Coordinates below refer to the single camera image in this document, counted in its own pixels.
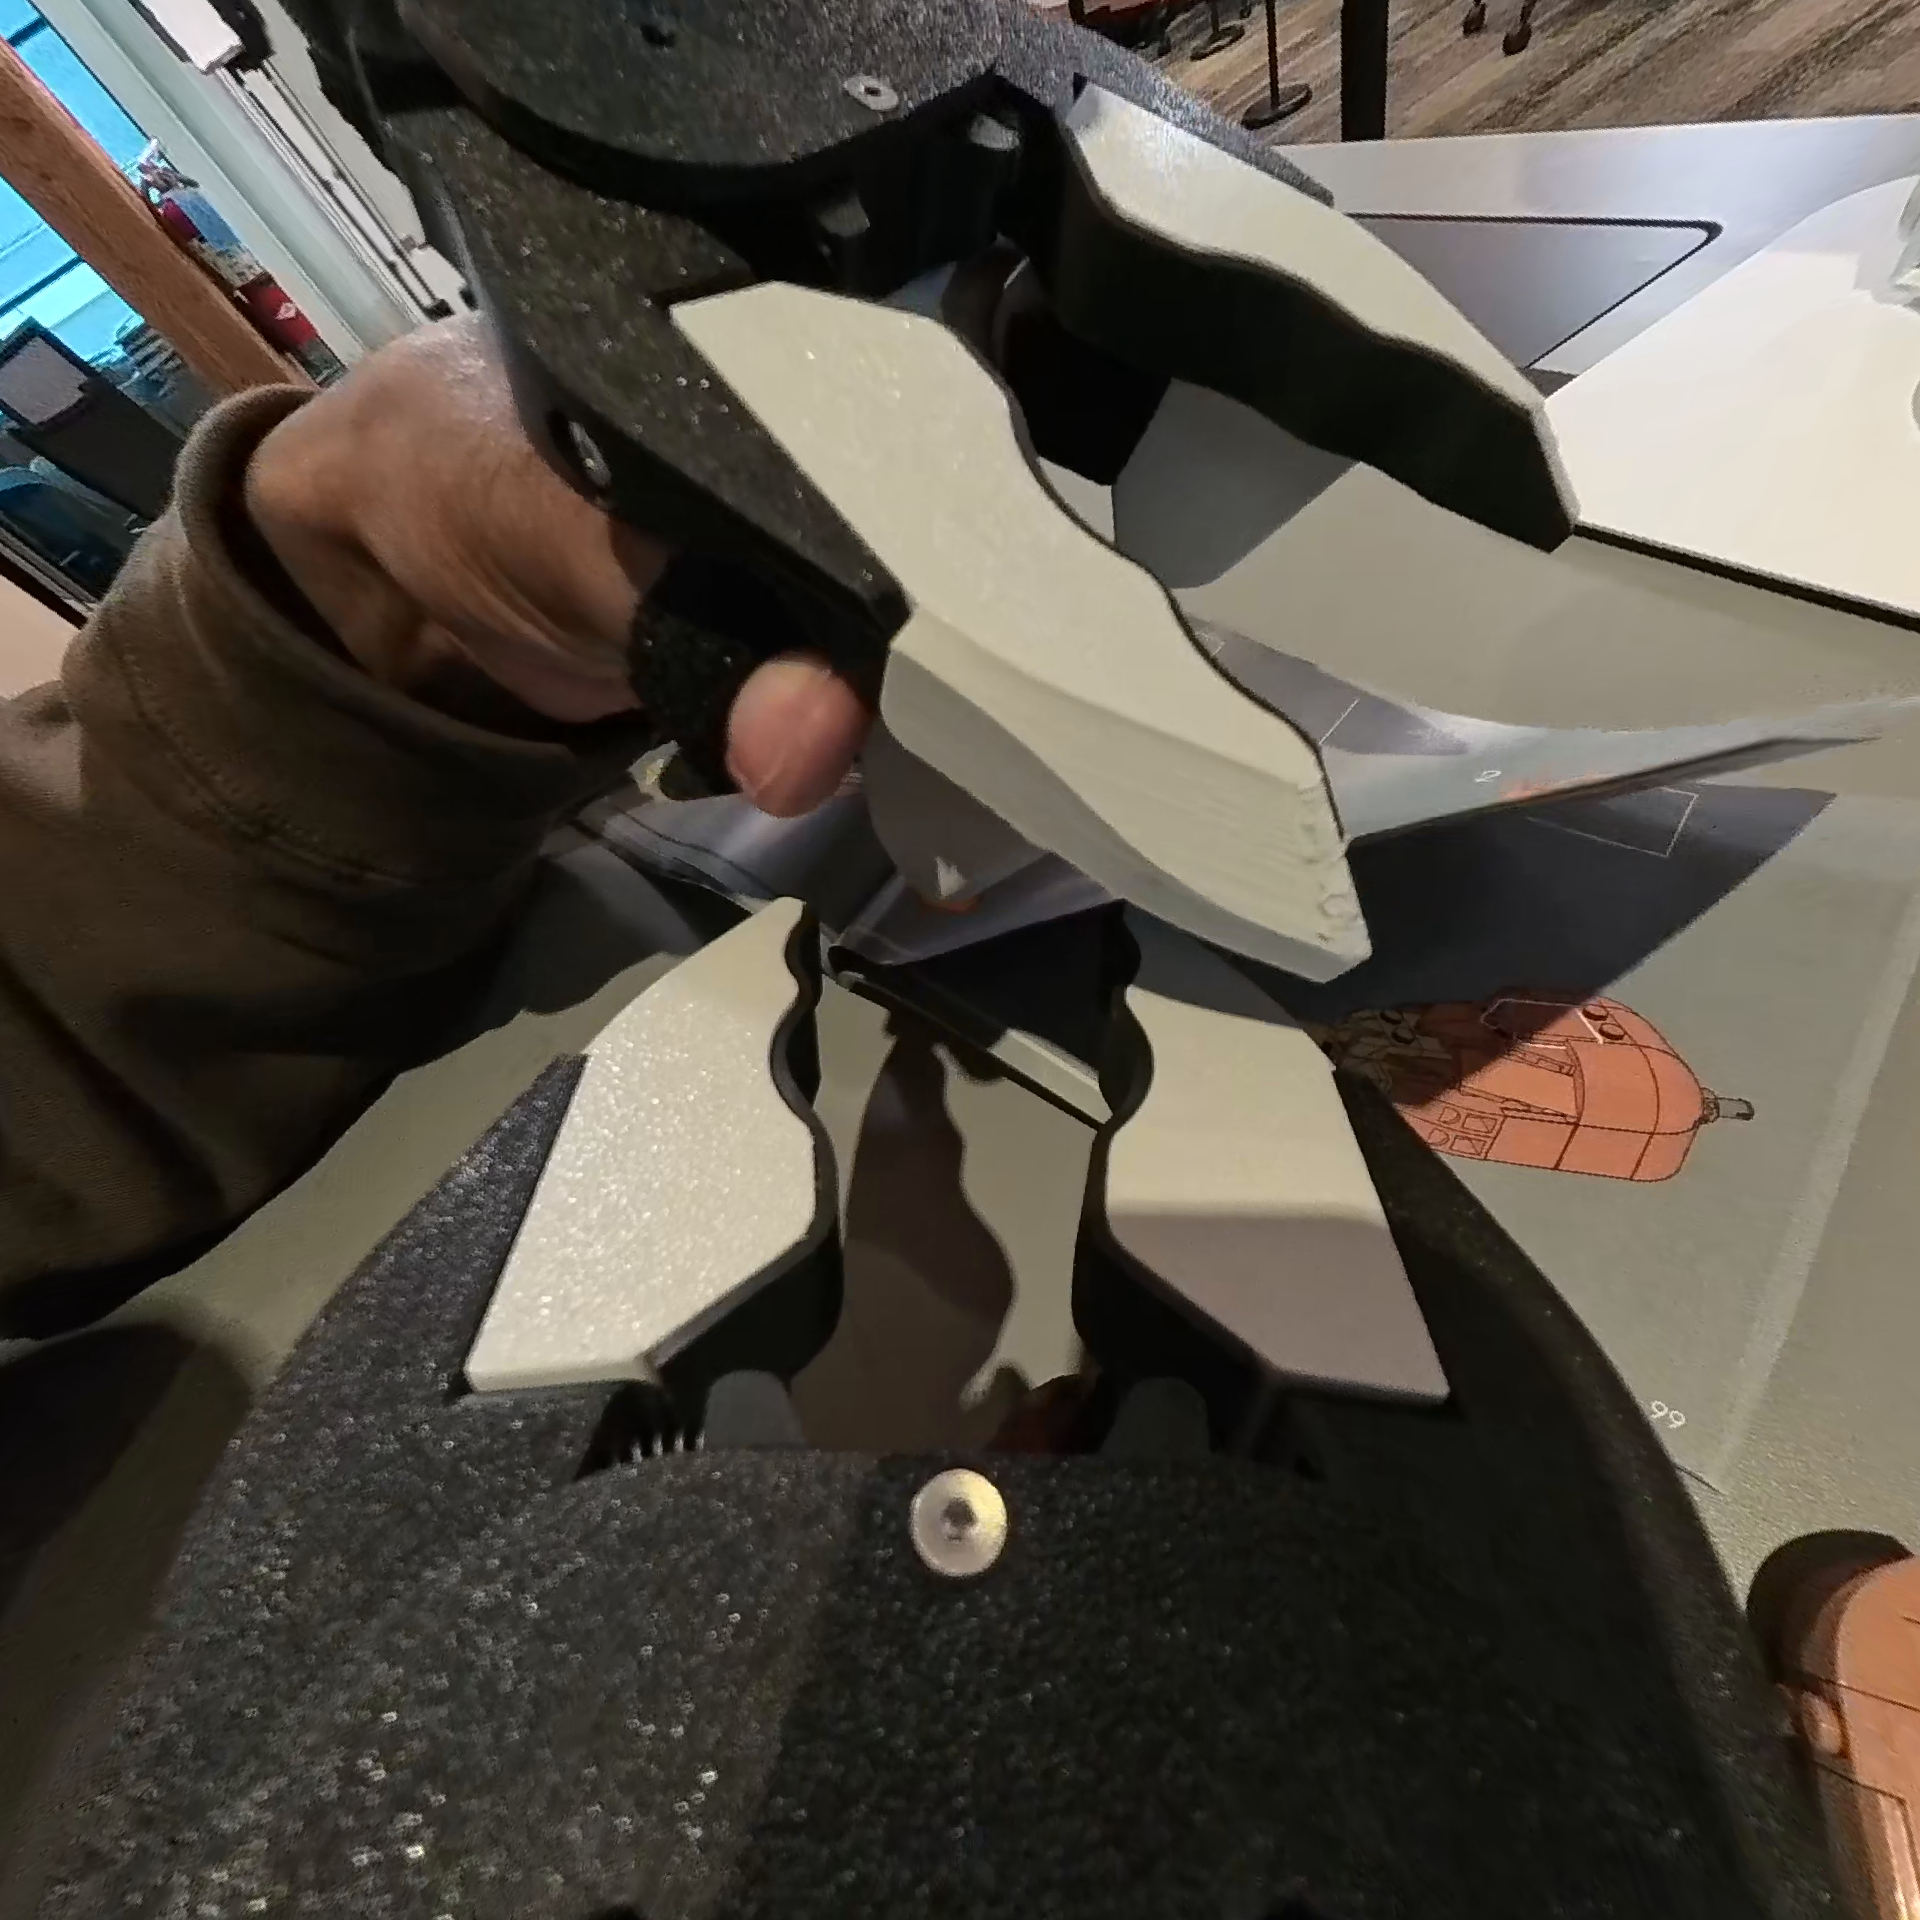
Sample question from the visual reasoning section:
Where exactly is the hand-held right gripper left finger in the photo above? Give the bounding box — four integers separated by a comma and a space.
464, 901, 841, 1397

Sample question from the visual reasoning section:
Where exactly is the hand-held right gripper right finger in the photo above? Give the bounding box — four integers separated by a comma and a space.
1102, 961, 1450, 1403

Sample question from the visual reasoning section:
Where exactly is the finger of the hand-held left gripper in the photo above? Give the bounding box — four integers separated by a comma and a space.
1035, 82, 1577, 548
669, 285, 1374, 985

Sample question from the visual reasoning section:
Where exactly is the grey brick instruction booklet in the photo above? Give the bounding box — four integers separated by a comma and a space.
599, 631, 1920, 1518

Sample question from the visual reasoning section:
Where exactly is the person's left forearm brown sleeve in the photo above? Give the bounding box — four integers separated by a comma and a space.
0, 382, 694, 1338

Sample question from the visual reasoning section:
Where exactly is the person's left hand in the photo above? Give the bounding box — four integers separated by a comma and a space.
248, 316, 881, 819

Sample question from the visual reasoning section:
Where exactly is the red fire extinguisher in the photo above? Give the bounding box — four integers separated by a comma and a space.
248, 267, 336, 380

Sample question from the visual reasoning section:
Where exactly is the wooden beam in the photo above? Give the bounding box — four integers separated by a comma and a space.
0, 45, 310, 395

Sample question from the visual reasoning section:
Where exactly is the white lamp stand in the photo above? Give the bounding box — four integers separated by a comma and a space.
1545, 171, 1920, 625

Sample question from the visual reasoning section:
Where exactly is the brown toy brick model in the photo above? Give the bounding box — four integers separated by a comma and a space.
1746, 1529, 1920, 1920

